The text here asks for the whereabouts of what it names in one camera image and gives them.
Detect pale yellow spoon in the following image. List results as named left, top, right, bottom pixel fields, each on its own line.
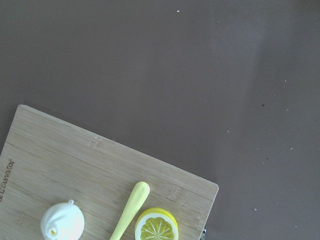
left=110, top=181, right=150, bottom=240

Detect white steamed bun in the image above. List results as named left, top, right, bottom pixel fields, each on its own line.
left=40, top=199, right=85, bottom=240

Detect yellow lemon slice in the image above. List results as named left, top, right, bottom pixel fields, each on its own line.
left=134, top=207, right=179, bottom=240

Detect bamboo cutting board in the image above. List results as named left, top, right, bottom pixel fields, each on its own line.
left=0, top=104, right=219, bottom=240

